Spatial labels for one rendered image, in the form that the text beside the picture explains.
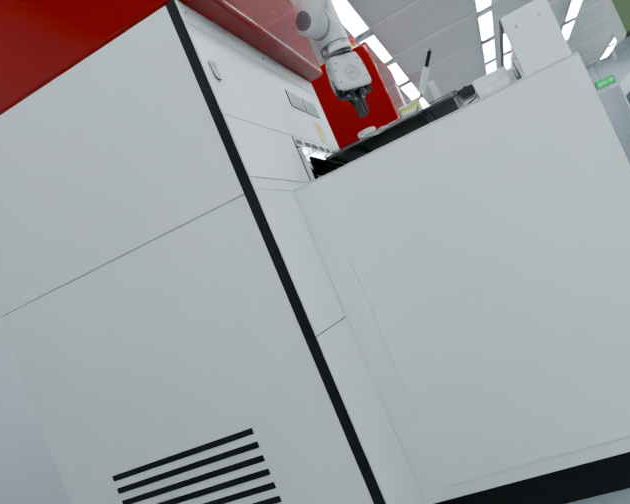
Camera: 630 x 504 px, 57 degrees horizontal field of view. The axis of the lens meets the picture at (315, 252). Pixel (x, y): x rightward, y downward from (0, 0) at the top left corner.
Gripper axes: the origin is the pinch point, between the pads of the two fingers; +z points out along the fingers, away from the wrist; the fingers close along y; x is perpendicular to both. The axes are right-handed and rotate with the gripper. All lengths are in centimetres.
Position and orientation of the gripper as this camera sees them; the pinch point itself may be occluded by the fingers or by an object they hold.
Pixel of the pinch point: (361, 108)
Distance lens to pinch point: 161.2
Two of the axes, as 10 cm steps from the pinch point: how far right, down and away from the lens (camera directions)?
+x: -3.3, 2.0, 9.2
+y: 8.6, -3.4, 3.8
